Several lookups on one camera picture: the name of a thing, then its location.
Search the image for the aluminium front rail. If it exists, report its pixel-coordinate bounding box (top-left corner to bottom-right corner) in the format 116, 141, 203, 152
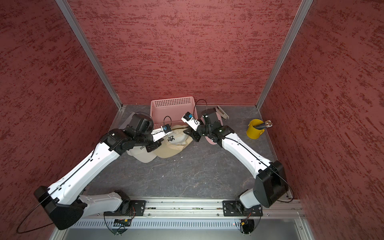
133, 198, 307, 219

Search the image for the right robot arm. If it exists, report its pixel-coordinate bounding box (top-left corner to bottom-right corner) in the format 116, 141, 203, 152
182, 109, 289, 209

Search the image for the clear plastic box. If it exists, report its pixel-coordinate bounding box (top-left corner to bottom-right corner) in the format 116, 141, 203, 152
119, 112, 136, 129

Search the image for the beige cap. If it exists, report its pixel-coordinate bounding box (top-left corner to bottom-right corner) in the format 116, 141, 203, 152
153, 125, 193, 159

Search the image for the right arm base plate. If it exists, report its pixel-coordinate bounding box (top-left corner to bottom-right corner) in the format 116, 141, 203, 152
222, 201, 263, 217

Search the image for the pink baseball cap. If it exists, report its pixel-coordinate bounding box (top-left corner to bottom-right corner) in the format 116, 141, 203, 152
201, 108, 223, 145

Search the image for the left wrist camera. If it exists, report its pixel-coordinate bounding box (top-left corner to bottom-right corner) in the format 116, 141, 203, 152
151, 124, 172, 142

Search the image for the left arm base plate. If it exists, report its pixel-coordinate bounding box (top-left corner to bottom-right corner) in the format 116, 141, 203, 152
104, 200, 147, 218

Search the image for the corner aluminium post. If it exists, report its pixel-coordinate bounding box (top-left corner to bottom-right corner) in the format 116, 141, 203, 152
56, 0, 123, 111
256, 0, 313, 111

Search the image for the pink perforated plastic basket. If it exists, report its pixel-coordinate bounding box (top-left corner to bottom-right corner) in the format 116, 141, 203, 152
150, 97, 198, 129

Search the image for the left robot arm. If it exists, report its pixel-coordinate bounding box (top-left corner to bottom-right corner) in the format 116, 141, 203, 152
34, 113, 172, 230

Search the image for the cream baseball cap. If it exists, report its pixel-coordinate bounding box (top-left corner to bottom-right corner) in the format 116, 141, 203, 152
127, 146, 157, 164

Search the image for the left corner aluminium post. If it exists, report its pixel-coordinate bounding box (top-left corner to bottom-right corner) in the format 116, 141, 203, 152
56, 0, 123, 111

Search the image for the right corner aluminium post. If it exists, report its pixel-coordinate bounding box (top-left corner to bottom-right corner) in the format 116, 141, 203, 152
256, 0, 313, 111

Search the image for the yellow pencil cup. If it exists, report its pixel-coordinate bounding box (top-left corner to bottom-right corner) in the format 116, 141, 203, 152
246, 119, 265, 140

